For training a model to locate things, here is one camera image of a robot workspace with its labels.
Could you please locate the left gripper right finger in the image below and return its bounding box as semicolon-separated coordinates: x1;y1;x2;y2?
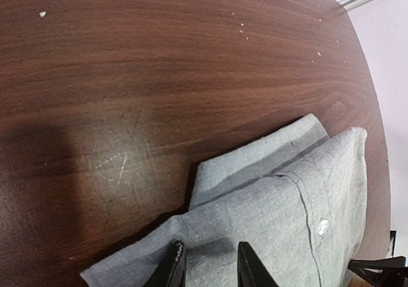
237;242;279;287

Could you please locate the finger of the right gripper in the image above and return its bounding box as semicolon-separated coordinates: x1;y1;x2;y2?
347;256;407;287

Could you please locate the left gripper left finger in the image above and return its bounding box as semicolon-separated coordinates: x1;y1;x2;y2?
147;240;186;287

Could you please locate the grey long sleeve shirt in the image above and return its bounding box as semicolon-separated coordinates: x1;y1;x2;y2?
82;114;367;286

